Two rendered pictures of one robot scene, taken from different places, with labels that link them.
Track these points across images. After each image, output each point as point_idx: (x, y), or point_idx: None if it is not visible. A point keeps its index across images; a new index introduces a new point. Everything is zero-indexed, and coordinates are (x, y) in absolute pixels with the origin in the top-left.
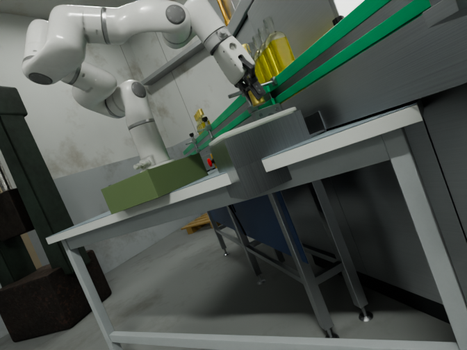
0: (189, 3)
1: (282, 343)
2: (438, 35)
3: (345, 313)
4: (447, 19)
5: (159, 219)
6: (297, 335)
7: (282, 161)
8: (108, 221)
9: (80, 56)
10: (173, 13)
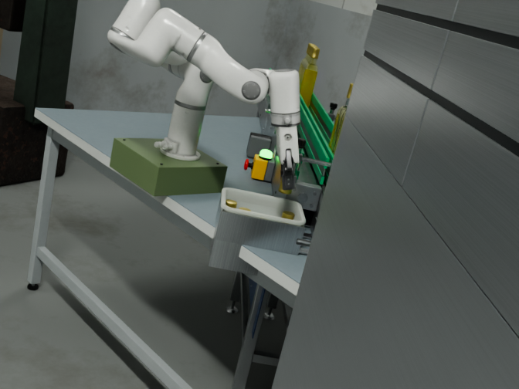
0: (276, 77)
1: (174, 380)
2: None
3: None
4: None
5: (148, 201)
6: (207, 387)
7: (252, 261)
8: (103, 160)
9: (157, 66)
10: (249, 89)
